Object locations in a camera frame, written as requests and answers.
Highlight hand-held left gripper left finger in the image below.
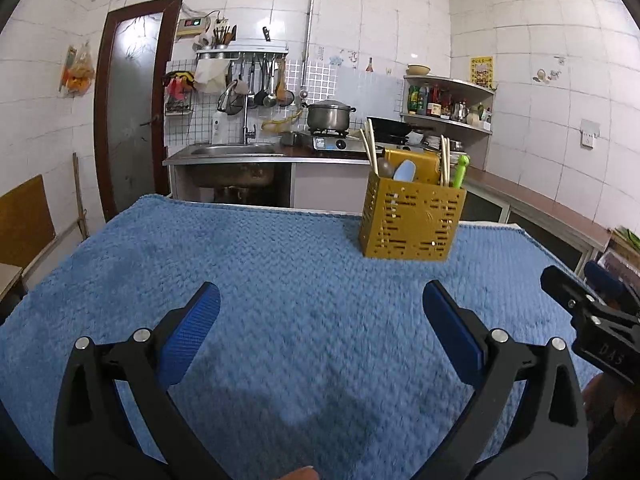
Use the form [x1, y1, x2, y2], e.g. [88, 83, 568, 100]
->
[52, 281, 226, 480]

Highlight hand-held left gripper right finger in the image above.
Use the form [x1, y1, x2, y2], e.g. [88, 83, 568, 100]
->
[415, 280, 590, 480]

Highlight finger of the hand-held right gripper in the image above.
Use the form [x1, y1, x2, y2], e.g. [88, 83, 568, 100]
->
[583, 259, 640, 314]
[540, 264, 640, 342]

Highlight yellow perforated utensil holder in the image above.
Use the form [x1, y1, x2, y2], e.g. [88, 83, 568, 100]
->
[358, 147, 468, 262]

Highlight green frog handle fork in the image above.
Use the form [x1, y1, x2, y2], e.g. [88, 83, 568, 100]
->
[451, 154, 472, 190]

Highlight person's right hand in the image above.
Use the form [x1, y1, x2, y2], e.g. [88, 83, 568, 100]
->
[581, 374, 640, 433]

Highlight person's left hand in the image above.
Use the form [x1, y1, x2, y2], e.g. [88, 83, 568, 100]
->
[277, 466, 321, 480]

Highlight plastic covered red cabinet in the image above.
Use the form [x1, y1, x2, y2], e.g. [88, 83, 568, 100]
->
[595, 247, 640, 291]

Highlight green vegetables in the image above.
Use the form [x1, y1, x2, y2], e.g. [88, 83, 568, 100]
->
[612, 227, 640, 251]

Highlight kitchen counter with cabinets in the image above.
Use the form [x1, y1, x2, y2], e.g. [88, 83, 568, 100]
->
[162, 150, 613, 273]

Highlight blue textured blanket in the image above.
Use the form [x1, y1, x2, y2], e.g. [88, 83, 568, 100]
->
[0, 195, 608, 480]

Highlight white corner shelf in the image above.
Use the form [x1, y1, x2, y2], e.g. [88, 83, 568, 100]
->
[402, 75, 498, 171]

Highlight thin wooden stick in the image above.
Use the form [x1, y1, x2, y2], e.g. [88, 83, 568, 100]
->
[72, 152, 91, 241]

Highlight stainless steel sink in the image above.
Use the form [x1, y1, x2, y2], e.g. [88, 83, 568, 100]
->
[189, 142, 281, 157]

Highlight wooden board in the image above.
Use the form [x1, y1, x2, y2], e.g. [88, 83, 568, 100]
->
[0, 175, 58, 268]

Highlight black wok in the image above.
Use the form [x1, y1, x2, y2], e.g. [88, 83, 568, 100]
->
[367, 116, 416, 138]

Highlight brown framed glass door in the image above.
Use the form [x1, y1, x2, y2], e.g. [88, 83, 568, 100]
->
[94, 0, 183, 223]

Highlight gas stove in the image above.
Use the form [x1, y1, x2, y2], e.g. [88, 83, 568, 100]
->
[295, 130, 366, 155]

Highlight hanging black ladle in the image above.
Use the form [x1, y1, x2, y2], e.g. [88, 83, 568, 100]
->
[254, 57, 267, 108]

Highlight hanging steel ladle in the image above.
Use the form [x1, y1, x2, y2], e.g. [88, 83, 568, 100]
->
[264, 60, 278, 108]

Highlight hanging red bag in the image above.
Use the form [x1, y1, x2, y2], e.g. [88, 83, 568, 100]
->
[162, 71, 196, 101]

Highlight stainless steel pot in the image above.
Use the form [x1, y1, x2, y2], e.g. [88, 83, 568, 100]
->
[301, 100, 357, 133]

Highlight hanging white cloth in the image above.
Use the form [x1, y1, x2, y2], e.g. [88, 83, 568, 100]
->
[194, 60, 228, 93]

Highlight hanging plastic bags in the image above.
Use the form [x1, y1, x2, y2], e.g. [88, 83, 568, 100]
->
[59, 42, 97, 96]

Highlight white electrical box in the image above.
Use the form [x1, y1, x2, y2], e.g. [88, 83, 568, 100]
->
[177, 16, 213, 38]

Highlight vertical metal pipe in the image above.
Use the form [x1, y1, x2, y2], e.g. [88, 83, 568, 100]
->
[300, 0, 321, 96]

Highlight white wall socket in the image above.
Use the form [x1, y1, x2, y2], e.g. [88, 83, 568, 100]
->
[580, 119, 601, 150]

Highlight yellow hose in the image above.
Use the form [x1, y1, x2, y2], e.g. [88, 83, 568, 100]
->
[261, 110, 303, 133]

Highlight yellow wall poster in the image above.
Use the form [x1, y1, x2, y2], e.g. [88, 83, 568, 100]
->
[469, 56, 495, 86]

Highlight wall utensil rack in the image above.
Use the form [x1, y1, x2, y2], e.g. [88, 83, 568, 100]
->
[195, 40, 291, 61]

